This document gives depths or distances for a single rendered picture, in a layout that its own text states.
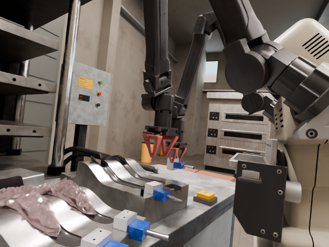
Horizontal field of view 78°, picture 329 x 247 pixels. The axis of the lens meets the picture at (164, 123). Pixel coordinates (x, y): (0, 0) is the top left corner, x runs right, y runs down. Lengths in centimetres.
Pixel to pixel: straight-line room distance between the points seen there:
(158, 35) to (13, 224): 53
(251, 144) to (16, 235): 579
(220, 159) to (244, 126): 114
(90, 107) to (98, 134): 370
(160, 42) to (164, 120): 23
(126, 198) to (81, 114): 89
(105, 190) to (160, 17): 57
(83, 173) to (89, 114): 70
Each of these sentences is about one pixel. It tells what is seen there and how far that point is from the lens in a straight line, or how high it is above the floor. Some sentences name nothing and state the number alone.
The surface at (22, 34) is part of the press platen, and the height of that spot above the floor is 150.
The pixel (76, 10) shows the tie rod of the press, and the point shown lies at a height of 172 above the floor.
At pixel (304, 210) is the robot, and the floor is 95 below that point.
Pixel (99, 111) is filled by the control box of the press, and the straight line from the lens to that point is 154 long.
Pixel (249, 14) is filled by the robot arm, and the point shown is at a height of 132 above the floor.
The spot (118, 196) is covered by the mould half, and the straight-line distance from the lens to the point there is 72.
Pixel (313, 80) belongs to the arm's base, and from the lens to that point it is 39.
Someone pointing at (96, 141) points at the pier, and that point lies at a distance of 522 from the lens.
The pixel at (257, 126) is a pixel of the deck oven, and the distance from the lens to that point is 603.
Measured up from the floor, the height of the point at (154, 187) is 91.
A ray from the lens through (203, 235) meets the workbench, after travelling 105.
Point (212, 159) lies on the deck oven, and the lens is 619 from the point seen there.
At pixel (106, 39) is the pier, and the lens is 561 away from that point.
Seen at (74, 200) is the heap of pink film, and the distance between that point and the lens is 61.
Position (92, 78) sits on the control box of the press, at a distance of 152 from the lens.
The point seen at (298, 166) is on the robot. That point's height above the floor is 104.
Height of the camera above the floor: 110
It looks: 1 degrees up
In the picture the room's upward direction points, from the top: 6 degrees clockwise
